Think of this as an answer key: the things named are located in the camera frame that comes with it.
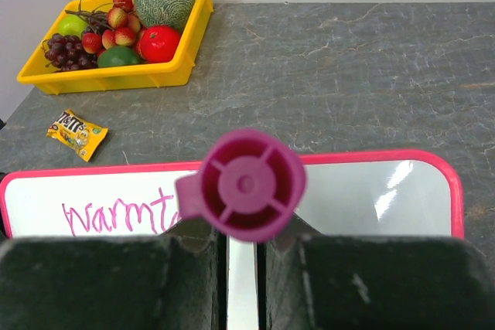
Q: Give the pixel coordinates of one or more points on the green lime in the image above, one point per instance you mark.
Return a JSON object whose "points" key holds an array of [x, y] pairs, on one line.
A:
{"points": [[118, 56]]}

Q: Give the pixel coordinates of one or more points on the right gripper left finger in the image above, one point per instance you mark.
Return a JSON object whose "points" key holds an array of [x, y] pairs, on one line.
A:
{"points": [[174, 280]]}

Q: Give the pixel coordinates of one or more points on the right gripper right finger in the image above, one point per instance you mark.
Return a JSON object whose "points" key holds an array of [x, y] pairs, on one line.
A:
{"points": [[309, 280]]}

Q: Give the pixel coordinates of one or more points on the white pink marker pen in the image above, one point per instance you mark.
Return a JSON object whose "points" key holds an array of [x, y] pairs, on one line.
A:
{"points": [[247, 187]]}

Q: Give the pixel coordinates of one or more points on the dark purple grape bunch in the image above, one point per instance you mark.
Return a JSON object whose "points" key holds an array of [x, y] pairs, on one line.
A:
{"points": [[66, 54]]}

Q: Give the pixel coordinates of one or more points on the green apple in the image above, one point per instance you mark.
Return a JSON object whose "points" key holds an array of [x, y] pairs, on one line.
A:
{"points": [[71, 25]]}

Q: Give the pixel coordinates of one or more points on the yellow snack packet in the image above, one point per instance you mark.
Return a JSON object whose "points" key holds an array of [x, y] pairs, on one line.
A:
{"points": [[82, 136]]}

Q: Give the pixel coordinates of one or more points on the yellow plastic bin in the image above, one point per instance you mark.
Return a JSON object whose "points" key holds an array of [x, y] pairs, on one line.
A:
{"points": [[36, 72]]}

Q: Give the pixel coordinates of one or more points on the pink framed whiteboard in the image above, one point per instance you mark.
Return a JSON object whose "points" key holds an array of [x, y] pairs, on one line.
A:
{"points": [[395, 192]]}

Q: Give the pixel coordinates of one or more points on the red apple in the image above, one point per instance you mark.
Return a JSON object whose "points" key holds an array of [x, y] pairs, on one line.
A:
{"points": [[159, 44]]}

